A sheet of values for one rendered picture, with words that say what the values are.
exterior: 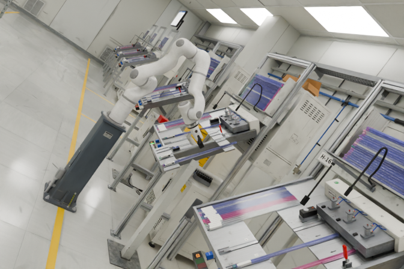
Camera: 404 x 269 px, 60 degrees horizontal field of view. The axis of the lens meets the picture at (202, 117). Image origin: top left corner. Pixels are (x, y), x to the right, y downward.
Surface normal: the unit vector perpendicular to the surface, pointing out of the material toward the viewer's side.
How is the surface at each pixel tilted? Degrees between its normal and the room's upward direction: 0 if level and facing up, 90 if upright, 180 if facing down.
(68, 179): 90
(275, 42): 90
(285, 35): 90
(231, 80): 90
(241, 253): 44
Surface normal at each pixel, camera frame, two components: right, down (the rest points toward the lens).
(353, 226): -0.11, -0.94
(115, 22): 0.27, 0.28
